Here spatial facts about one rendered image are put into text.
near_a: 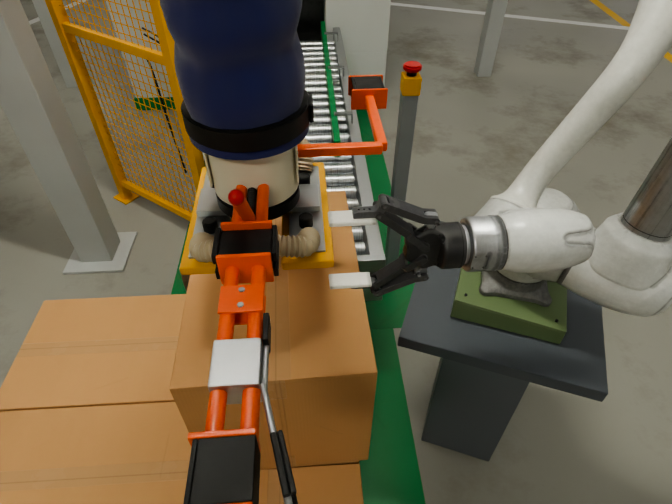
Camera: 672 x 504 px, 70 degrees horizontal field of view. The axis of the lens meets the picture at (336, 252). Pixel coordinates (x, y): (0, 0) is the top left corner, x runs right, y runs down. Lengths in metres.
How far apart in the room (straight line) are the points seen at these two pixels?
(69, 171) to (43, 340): 0.93
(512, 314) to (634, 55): 0.65
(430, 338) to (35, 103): 1.76
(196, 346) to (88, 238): 1.70
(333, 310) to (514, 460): 1.15
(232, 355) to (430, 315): 0.78
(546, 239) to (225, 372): 0.50
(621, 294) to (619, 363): 1.23
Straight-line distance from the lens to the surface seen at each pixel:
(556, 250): 0.81
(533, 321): 1.30
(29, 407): 1.61
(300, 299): 1.07
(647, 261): 1.18
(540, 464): 2.04
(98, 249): 2.70
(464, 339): 1.29
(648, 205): 1.15
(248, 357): 0.62
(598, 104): 0.95
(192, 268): 0.93
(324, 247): 0.92
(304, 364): 0.97
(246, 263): 0.73
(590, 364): 1.35
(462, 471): 1.94
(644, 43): 0.96
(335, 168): 2.20
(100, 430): 1.48
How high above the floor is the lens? 1.75
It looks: 43 degrees down
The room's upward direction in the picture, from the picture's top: straight up
